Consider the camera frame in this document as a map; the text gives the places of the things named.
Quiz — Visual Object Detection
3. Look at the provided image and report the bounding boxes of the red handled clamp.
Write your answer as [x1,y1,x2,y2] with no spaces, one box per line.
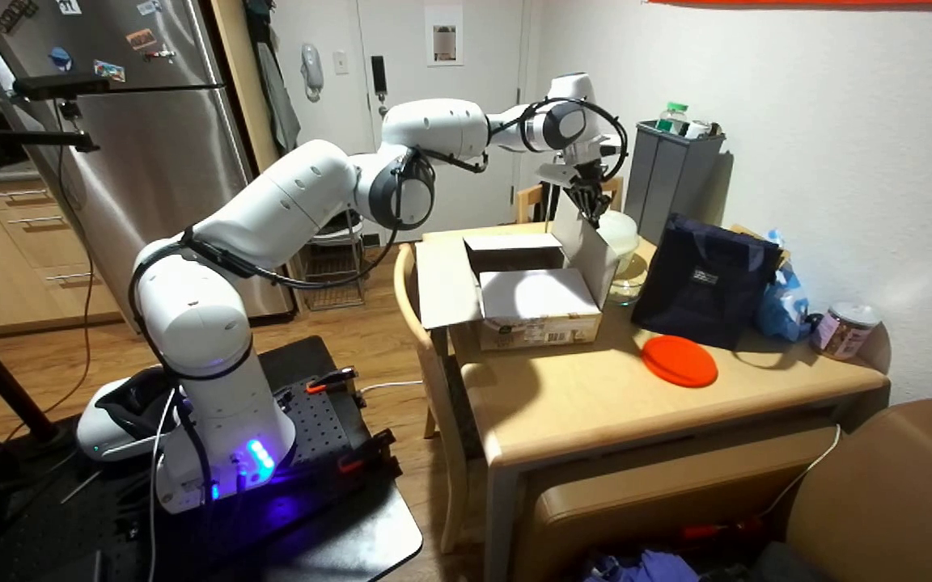
[302,364,361,397]

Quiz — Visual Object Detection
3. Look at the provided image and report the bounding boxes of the stainless steel fridge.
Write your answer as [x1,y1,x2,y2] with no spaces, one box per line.
[0,0,302,327]

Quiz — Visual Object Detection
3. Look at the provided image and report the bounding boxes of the straight wooden chair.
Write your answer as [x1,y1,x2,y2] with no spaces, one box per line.
[511,171,628,227]

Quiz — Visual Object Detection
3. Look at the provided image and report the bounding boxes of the thin white cable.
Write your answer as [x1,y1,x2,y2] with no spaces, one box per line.
[753,419,847,524]

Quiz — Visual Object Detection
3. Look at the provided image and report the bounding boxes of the metal frame stool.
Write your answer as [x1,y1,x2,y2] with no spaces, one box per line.
[291,203,384,315]

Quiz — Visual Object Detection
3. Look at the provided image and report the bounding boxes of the blue plastic bag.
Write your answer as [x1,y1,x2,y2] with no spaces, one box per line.
[753,227,819,347]

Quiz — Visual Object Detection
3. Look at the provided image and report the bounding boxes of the wooden drawer cabinet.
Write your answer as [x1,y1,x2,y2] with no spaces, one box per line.
[0,176,122,336]

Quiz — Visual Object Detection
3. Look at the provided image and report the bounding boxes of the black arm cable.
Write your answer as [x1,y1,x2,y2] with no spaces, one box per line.
[122,93,635,327]

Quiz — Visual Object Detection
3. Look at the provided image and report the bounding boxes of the curved wooden chair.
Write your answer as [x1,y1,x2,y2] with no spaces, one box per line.
[391,239,486,560]

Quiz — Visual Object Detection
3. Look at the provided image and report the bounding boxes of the grey plastic bin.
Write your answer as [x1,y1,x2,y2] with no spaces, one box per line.
[621,112,731,246]

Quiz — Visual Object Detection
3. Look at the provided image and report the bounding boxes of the pink round tub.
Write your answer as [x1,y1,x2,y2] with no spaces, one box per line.
[813,302,886,361]

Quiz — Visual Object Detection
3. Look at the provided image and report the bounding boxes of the dark blue bag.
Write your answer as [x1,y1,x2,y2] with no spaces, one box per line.
[628,215,785,349]

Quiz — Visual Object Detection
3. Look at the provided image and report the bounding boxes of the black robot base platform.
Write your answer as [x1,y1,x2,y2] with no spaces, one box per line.
[0,334,428,582]

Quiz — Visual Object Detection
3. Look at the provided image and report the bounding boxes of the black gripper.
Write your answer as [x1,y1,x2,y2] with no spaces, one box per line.
[563,160,615,229]

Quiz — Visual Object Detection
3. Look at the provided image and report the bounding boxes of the framed portrait photo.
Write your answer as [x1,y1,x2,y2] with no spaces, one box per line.
[424,21,466,68]

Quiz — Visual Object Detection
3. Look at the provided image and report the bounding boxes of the green capped bottle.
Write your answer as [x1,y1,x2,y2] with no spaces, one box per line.
[658,98,694,140]

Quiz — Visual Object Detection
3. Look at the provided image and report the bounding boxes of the white and black headset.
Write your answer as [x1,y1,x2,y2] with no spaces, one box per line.
[73,368,181,466]

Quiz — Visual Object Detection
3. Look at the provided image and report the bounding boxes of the black camera tripod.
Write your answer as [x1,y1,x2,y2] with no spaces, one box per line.
[0,68,225,445]

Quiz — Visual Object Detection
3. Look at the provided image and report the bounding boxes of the brown leather armchair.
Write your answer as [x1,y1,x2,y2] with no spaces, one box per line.
[782,397,932,582]

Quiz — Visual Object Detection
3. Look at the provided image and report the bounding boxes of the black wall intercom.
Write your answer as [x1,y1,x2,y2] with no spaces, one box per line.
[367,53,391,110]

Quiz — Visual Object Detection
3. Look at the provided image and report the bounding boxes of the purple cloth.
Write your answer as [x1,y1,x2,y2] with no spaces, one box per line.
[583,545,703,582]

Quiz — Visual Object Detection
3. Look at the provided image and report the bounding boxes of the white wall device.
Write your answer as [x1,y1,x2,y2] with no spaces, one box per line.
[296,42,327,98]

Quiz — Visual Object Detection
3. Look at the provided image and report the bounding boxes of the grey cardboard box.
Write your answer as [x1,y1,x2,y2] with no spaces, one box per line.
[413,190,621,352]

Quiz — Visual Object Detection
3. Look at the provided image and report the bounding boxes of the dark hanging coat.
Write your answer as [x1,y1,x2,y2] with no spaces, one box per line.
[240,0,305,155]

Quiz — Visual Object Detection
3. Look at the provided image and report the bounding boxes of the orange round disc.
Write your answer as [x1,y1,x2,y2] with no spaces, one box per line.
[637,334,720,392]

